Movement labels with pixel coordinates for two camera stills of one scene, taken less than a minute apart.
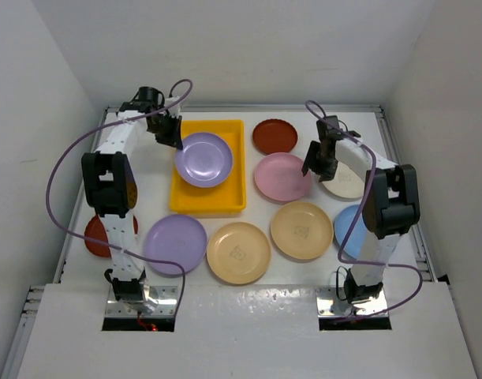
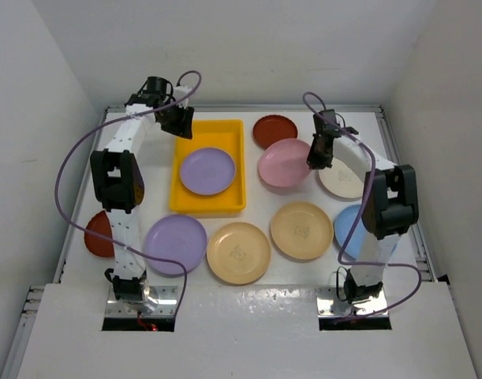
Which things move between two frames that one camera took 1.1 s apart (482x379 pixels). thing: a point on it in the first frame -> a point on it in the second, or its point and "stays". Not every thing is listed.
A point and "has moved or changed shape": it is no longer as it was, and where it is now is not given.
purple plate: [179, 238] stays
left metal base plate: [166, 297] stays
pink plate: [280, 177] has moved or changed shape
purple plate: [205, 160] has moved or changed shape
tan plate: [303, 230] stays
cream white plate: [345, 182] stays
